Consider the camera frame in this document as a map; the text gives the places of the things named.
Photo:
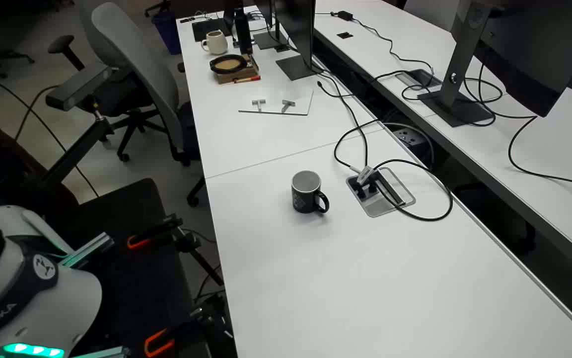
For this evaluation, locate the black and white mug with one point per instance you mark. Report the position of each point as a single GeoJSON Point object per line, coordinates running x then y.
{"type": "Point", "coordinates": [306, 196]}

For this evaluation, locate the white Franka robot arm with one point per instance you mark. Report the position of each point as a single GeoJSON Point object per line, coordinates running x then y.
{"type": "Point", "coordinates": [8, 271]}

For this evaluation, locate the white coffee mug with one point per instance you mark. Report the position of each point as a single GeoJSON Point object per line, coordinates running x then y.
{"type": "Point", "coordinates": [217, 43]}

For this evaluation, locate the silver table power outlet box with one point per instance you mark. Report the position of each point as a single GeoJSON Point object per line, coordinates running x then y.
{"type": "Point", "coordinates": [391, 192]}

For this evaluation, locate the brown round bowl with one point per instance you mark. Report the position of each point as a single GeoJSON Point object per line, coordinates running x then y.
{"type": "Point", "coordinates": [229, 64]}

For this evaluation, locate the black bottle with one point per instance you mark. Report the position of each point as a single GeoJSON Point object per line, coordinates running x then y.
{"type": "Point", "coordinates": [242, 33]}

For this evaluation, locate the small black square item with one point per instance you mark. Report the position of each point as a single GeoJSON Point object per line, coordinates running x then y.
{"type": "Point", "coordinates": [344, 35]}

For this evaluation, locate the black orange bar clamp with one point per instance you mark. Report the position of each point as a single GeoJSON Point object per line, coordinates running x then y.
{"type": "Point", "coordinates": [141, 240]}
{"type": "Point", "coordinates": [157, 345]}

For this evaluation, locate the black monitor with square base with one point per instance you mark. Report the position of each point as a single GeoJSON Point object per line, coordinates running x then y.
{"type": "Point", "coordinates": [296, 21]}

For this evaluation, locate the grey usb hub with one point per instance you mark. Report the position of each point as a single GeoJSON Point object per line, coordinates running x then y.
{"type": "Point", "coordinates": [417, 78]}

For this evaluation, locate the black desk mat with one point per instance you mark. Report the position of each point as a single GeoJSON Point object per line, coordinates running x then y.
{"type": "Point", "coordinates": [207, 29]}

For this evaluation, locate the black charger block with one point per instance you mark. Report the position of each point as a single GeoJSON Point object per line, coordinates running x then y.
{"type": "Point", "coordinates": [344, 15]}

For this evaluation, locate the black robot stand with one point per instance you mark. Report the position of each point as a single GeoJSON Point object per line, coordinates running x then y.
{"type": "Point", "coordinates": [139, 291]}

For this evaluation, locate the grey office chair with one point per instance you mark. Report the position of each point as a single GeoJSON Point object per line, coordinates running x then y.
{"type": "Point", "coordinates": [139, 61]}

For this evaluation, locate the blue bin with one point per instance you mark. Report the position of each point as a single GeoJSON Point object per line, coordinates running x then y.
{"type": "Point", "coordinates": [167, 33]}

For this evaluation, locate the Dell monitor with silver stand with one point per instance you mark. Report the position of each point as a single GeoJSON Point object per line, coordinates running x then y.
{"type": "Point", "coordinates": [536, 47]}

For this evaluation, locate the metal T bracket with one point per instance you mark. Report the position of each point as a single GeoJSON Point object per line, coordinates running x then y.
{"type": "Point", "coordinates": [258, 102]}
{"type": "Point", "coordinates": [288, 104]}

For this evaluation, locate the black desk divider rail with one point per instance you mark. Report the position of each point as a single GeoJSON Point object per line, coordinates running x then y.
{"type": "Point", "coordinates": [497, 200]}

